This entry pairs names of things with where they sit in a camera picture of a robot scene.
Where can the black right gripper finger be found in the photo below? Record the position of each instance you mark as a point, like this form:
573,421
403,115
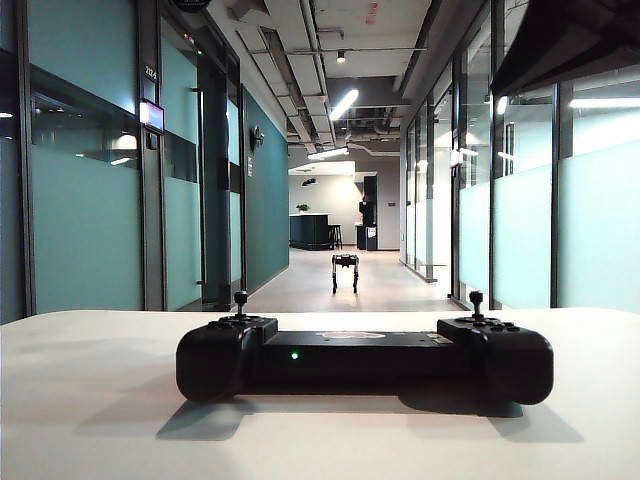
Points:
575,40

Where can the black remote control with joysticks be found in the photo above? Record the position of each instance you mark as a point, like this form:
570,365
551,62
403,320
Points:
350,357

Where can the black quadruped robot dog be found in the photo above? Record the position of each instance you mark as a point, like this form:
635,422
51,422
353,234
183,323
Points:
345,261

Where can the lit door display panel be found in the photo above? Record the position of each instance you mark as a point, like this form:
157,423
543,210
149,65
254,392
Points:
152,115

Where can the black door access reader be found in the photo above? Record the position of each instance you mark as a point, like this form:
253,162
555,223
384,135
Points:
152,141

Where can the small ceiling spot light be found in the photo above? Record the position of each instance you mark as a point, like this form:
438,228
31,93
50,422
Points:
341,57

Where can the long ceiling strip light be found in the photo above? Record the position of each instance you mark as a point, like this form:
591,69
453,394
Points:
344,104

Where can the tall black cabinet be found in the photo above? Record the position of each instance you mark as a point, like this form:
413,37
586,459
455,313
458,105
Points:
370,215

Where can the low ceiling strip light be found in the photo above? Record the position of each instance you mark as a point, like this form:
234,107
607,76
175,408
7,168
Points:
327,153

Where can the dark wooden bar stool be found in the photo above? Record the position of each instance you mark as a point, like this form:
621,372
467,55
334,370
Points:
335,235

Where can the small green potted plant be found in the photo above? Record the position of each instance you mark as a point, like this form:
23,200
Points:
303,207

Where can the dark counter with white top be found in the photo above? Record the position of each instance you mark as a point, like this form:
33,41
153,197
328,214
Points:
307,232

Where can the white wall paper sign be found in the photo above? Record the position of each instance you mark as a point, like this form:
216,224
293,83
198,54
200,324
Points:
250,166

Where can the black ceiling dome camera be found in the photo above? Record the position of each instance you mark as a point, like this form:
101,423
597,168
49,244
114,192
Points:
191,4

